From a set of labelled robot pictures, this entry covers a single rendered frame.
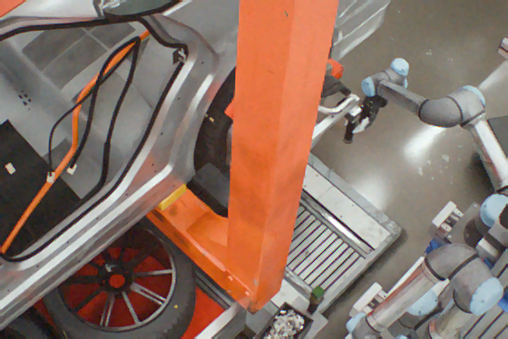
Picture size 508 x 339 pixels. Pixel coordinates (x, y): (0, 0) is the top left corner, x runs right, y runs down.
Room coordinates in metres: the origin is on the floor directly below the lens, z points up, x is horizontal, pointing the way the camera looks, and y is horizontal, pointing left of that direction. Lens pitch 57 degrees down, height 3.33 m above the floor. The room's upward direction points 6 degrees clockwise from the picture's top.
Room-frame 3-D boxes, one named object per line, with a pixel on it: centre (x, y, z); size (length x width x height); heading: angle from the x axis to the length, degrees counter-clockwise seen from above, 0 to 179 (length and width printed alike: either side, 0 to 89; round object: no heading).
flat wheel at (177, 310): (1.23, 0.52, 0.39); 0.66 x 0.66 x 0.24
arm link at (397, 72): (2.05, -0.54, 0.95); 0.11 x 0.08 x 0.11; 128
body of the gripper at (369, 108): (1.94, -0.46, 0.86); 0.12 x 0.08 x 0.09; 141
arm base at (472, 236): (1.40, -0.91, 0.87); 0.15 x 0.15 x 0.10
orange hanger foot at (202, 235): (1.44, 0.22, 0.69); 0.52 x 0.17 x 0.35; 50
